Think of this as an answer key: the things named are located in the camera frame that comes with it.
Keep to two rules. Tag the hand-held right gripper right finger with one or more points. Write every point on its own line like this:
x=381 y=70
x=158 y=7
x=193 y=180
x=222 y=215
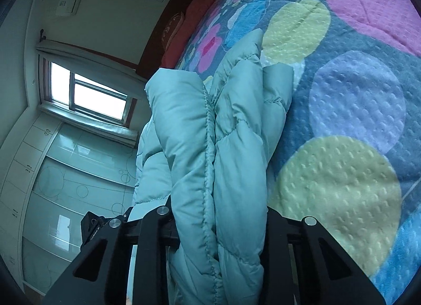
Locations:
x=279 y=229

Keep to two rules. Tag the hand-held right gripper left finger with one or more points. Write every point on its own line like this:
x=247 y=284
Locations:
x=154 y=229

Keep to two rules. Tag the light green puffer jacket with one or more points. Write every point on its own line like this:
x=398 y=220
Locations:
x=197 y=160

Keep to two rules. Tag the glass-front wardrobe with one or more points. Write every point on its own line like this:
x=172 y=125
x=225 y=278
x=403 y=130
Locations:
x=65 y=186

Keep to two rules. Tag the grey curtain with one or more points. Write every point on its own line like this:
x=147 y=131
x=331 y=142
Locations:
x=85 y=55
x=88 y=127

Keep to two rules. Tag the window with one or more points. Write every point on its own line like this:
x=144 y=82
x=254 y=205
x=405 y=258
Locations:
x=88 y=94

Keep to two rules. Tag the colourful circle-print bedspread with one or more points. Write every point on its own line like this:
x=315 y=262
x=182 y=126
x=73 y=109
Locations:
x=345 y=94

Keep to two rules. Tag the dark wooden headboard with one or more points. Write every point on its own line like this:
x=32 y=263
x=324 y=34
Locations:
x=158 y=38

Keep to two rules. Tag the brown embroidered cushion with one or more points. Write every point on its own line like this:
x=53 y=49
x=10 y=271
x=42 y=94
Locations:
x=171 y=33

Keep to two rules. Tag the red pillow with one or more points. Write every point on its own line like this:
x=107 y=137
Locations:
x=194 y=25

